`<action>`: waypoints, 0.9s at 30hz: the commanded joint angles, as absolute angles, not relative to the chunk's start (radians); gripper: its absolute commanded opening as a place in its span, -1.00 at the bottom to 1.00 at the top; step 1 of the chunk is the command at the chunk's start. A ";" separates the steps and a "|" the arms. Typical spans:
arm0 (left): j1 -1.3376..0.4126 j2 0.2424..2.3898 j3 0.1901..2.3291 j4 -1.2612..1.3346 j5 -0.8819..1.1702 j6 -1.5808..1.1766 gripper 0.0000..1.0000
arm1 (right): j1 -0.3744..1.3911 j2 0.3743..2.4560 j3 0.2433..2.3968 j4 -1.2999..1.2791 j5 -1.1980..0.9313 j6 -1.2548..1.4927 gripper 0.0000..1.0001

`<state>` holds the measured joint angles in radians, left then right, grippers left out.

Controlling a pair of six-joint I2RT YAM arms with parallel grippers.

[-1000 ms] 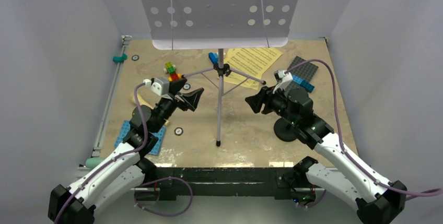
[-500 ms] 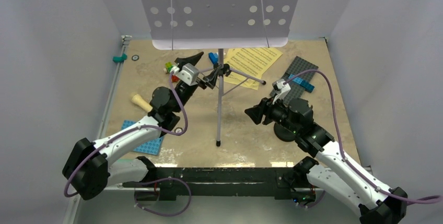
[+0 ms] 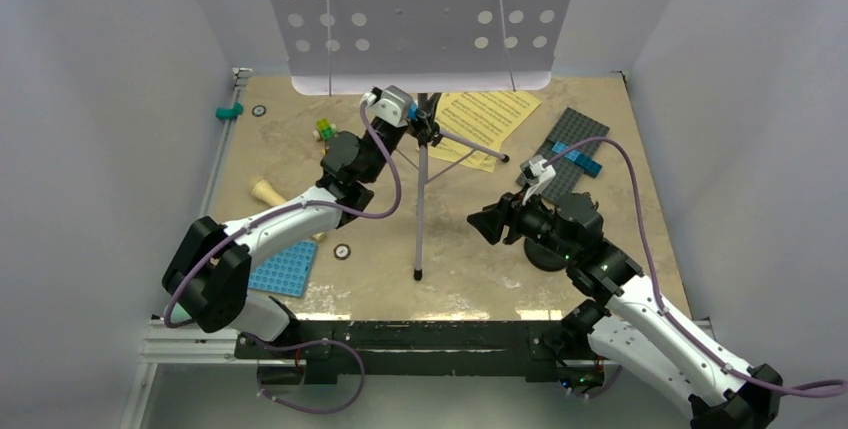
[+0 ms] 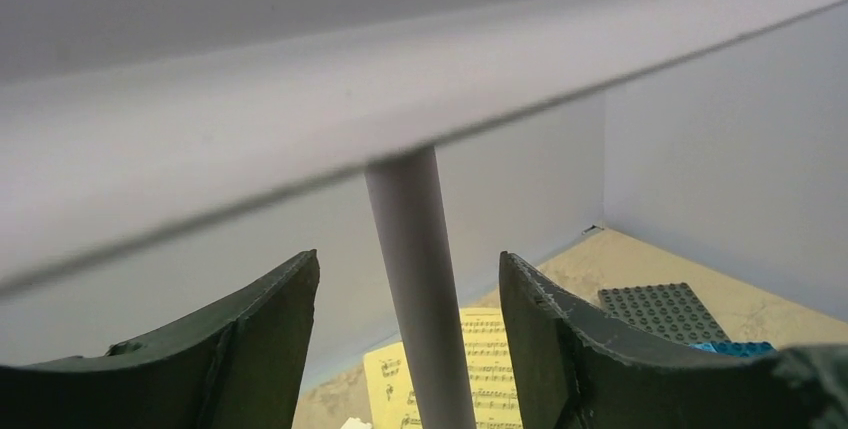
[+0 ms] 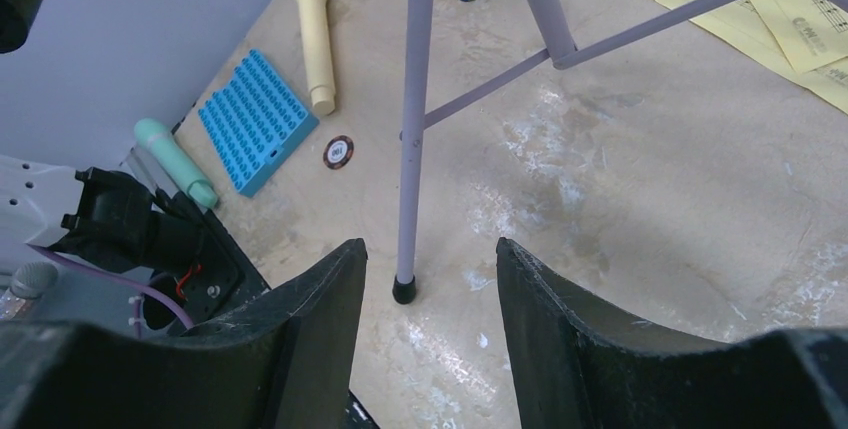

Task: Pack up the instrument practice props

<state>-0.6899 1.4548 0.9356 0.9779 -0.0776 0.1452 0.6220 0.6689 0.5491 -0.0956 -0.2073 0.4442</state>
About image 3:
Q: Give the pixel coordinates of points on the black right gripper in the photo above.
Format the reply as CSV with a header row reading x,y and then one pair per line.
x,y
490,222

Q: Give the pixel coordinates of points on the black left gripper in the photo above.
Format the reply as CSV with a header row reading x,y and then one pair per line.
x,y
423,120

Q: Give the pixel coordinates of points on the black desktop microphone stand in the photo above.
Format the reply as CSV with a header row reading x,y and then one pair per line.
x,y
542,258

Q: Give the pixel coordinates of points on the yellow sheet music page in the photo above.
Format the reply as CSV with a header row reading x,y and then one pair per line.
x,y
451,151
485,118

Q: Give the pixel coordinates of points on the lilac tripod music stand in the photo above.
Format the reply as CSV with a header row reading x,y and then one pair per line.
x,y
341,47

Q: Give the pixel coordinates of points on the cream yellow microphone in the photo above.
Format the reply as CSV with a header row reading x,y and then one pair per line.
x,y
268,191

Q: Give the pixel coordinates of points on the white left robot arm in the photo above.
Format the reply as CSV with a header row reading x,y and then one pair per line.
x,y
208,276

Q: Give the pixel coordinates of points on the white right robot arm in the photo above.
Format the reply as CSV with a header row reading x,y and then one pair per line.
x,y
623,320

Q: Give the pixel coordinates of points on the blue brick under stand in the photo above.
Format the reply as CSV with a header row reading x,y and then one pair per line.
x,y
412,114

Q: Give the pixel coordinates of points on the colourful toy brick car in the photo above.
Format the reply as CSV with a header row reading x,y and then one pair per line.
x,y
324,131

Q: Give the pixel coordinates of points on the blue brick on baseplate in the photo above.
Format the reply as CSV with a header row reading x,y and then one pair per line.
x,y
586,163

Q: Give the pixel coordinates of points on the poker chip front left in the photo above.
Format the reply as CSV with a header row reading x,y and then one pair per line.
x,y
342,251

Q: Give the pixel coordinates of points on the teal plastic clip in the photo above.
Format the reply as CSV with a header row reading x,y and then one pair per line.
x,y
229,113

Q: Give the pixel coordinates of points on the light blue studded baseplate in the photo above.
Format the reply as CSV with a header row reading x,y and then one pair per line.
x,y
286,273

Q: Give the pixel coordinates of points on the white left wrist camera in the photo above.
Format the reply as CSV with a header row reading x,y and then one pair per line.
x,y
389,105

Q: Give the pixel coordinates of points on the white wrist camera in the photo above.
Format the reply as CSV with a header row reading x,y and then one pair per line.
x,y
389,105
539,173

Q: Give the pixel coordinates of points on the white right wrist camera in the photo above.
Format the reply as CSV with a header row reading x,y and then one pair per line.
x,y
539,173

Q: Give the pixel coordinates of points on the black front mounting rail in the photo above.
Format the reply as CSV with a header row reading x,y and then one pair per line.
x,y
318,352

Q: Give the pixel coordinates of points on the aluminium left frame rail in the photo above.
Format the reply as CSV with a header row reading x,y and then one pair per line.
x,y
160,351

